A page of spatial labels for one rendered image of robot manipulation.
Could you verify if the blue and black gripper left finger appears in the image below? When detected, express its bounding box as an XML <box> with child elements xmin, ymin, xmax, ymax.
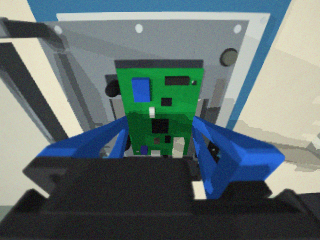
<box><xmin>36</xmin><ymin>116</ymin><xmax>129</xmax><ymax>158</ymax></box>

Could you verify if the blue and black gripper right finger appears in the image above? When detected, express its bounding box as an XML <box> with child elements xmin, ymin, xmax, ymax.
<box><xmin>191</xmin><ymin>116</ymin><xmax>285</xmax><ymax>199</ymax></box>

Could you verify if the green circuit board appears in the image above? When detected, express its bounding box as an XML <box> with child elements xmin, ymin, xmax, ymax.
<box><xmin>116</xmin><ymin>68</ymin><xmax>204</xmax><ymax>158</ymax></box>

